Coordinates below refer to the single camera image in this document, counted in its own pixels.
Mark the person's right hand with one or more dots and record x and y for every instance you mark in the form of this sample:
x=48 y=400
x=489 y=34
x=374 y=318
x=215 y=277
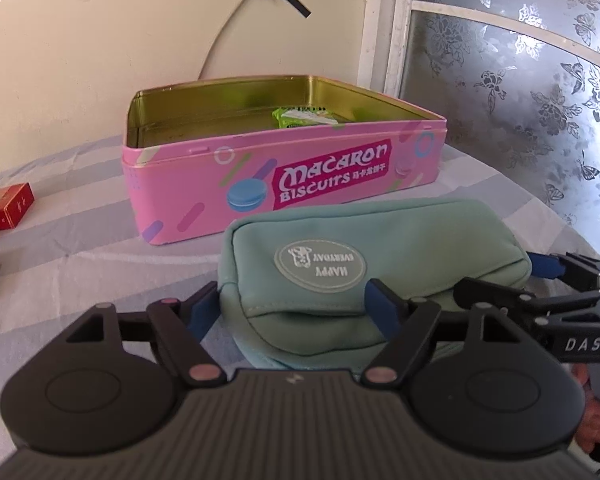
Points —
x=591 y=410

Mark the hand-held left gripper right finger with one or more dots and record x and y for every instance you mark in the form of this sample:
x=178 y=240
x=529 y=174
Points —
x=383 y=310

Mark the striped table cloth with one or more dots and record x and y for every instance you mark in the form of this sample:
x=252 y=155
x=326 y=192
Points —
x=70 y=270

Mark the white window frame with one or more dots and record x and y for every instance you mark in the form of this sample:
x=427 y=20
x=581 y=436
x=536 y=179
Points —
x=380 y=25

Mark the red cardboard box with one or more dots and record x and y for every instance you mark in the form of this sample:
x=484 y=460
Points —
x=5 y=207

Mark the teal fabric pouch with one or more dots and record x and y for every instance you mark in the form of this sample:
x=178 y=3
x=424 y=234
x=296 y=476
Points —
x=380 y=230

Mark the green snack packet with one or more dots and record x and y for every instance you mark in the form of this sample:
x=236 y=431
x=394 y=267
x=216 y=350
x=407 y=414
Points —
x=302 y=117

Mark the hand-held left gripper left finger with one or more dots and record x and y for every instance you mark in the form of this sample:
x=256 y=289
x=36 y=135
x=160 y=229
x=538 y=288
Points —
x=203 y=311

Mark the pink biscuit tin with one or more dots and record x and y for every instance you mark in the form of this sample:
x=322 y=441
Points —
x=190 y=195

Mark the floral window film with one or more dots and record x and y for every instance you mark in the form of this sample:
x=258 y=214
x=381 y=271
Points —
x=505 y=120

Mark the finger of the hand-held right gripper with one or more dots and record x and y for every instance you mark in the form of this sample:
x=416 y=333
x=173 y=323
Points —
x=490 y=294
x=545 y=266

